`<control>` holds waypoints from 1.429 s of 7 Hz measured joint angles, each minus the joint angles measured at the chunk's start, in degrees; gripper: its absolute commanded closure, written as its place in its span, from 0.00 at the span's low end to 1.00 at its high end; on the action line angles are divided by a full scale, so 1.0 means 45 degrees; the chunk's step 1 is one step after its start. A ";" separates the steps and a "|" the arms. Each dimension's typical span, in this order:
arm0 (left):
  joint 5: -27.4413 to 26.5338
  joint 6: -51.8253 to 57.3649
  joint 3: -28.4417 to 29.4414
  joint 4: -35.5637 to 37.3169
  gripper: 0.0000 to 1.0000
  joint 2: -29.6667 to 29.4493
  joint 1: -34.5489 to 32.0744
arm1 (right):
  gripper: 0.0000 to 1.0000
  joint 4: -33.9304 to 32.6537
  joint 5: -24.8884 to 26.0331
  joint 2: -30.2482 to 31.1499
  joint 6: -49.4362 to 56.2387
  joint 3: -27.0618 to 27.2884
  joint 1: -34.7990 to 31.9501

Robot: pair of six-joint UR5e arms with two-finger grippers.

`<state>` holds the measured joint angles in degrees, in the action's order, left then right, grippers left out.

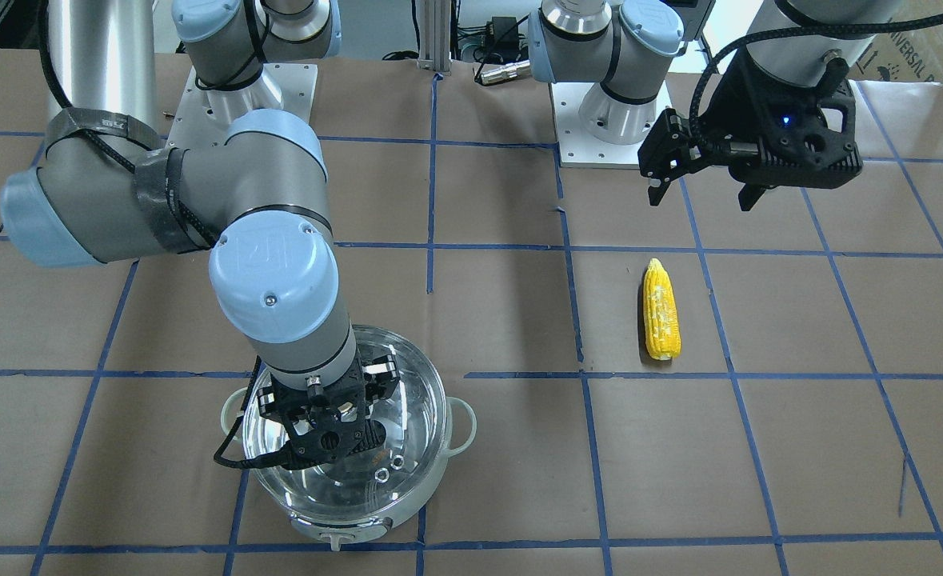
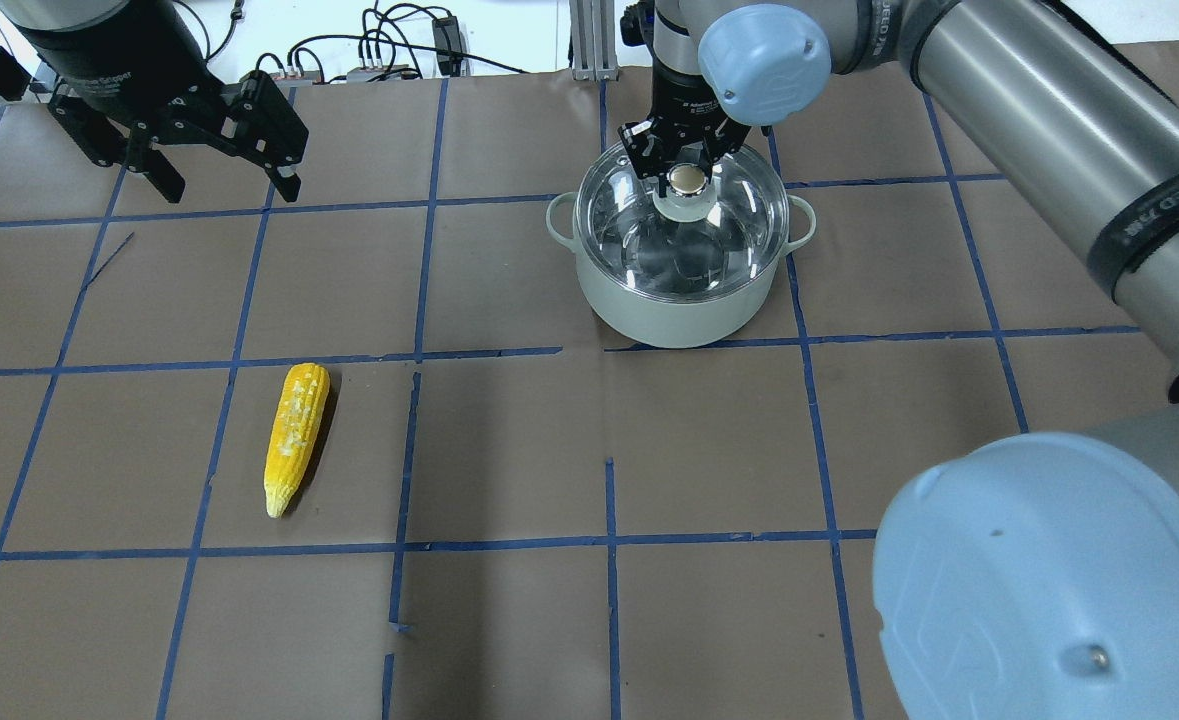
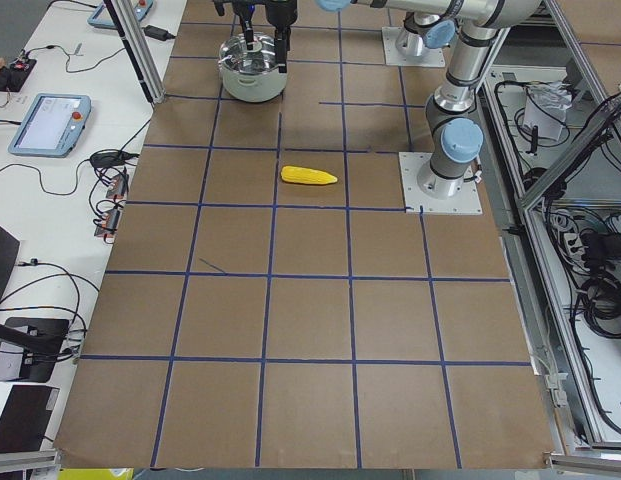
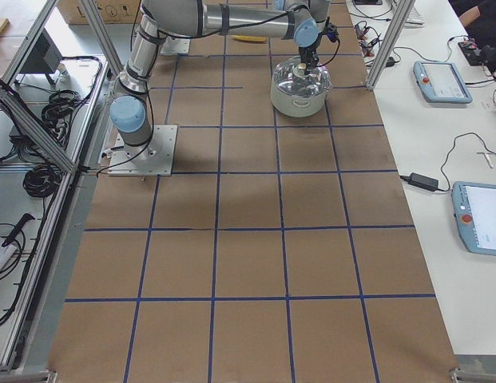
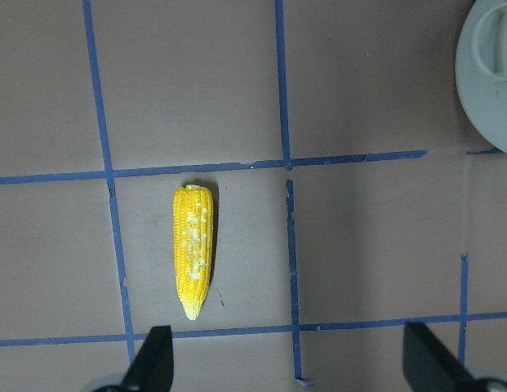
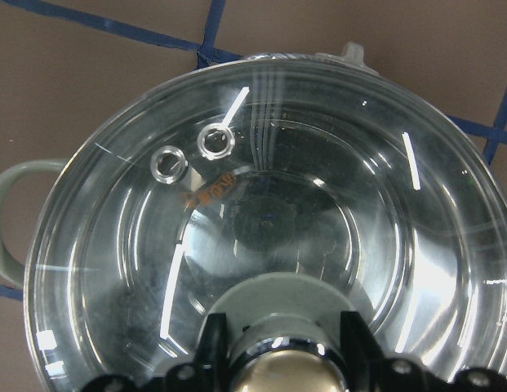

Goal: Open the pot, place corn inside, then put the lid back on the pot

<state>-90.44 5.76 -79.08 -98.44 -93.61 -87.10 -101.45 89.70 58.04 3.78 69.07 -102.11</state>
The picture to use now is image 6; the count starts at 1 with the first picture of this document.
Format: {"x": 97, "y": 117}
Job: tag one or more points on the pale green cooking pot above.
{"x": 8, "y": 216}

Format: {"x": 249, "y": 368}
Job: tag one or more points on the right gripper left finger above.
{"x": 211, "y": 359}

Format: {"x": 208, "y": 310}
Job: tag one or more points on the glass pot lid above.
{"x": 273, "y": 220}

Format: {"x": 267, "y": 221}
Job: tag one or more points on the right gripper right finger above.
{"x": 364, "y": 359}

